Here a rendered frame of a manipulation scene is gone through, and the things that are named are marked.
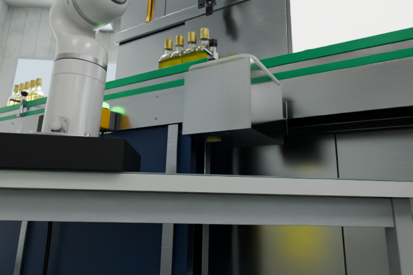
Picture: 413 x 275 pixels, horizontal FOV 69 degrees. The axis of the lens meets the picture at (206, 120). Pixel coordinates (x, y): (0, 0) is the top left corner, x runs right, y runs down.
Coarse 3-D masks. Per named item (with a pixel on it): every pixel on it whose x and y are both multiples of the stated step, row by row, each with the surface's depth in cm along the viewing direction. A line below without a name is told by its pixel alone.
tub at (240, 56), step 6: (240, 54) 66; (246, 54) 66; (216, 60) 68; (222, 60) 68; (228, 60) 67; (234, 60) 67; (258, 60) 68; (192, 66) 72; (198, 66) 71; (204, 66) 71; (264, 66) 71; (270, 72) 75
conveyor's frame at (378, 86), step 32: (384, 64) 76; (128, 96) 108; (160, 96) 100; (288, 96) 87; (320, 96) 82; (352, 96) 78; (384, 96) 74; (0, 128) 151; (32, 128) 136; (128, 128) 104
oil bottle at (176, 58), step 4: (176, 52) 118; (180, 52) 117; (172, 56) 118; (176, 56) 117; (180, 56) 116; (172, 60) 118; (176, 60) 117; (180, 60) 116; (172, 64) 117; (176, 64) 116
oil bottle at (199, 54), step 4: (204, 44) 112; (196, 48) 113; (200, 48) 112; (208, 48) 112; (196, 52) 113; (200, 52) 112; (204, 52) 111; (196, 56) 112; (200, 56) 111; (204, 56) 110; (208, 60) 111
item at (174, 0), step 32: (160, 0) 156; (192, 0) 144; (224, 0) 131; (128, 32) 160; (160, 32) 151; (128, 64) 158; (288, 128) 106; (320, 128) 101; (352, 128) 96; (384, 128) 91; (192, 160) 124; (224, 160) 117; (256, 160) 110; (288, 160) 104; (320, 160) 98; (352, 160) 94; (384, 160) 89
